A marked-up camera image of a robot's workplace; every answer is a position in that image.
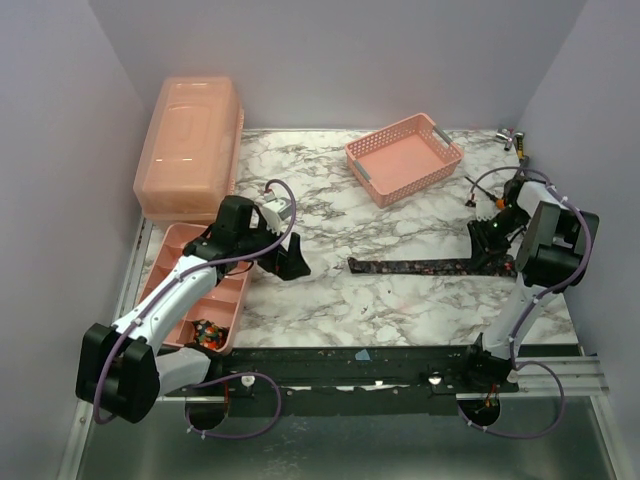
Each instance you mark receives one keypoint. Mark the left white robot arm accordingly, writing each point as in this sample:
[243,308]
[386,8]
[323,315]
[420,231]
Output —
[165,300]

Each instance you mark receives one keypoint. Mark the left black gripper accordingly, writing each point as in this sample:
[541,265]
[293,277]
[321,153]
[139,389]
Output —
[288,264]

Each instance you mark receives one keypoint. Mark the rolled floral tie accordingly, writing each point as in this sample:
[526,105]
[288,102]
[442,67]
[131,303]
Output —
[210,335]

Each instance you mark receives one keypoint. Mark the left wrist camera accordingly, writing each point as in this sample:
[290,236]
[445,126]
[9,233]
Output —
[275,212]

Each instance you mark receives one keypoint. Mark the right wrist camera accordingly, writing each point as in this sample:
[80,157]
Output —
[483,209]

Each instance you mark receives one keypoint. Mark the pink translucent storage box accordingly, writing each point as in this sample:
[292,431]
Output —
[190,155]

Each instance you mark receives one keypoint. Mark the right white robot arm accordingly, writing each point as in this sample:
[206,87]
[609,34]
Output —
[553,255]

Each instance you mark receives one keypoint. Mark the grey metal clamp tool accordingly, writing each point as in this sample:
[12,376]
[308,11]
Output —
[510,138]

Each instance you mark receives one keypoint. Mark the pink perforated basket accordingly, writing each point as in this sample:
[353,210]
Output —
[402,159]

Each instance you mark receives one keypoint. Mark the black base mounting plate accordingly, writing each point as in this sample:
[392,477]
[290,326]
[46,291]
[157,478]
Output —
[336,381]

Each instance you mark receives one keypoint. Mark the pink divided organizer tray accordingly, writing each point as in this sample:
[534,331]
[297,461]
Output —
[221,308]

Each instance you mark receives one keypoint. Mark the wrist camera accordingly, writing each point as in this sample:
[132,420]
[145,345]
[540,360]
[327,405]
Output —
[275,212]
[483,209]

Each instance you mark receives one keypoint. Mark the aluminium rail frame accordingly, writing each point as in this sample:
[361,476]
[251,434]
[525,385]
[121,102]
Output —
[556,426]

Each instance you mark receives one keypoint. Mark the dark floral necktie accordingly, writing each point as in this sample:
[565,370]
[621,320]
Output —
[430,267]

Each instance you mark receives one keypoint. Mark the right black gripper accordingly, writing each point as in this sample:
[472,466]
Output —
[486,242]

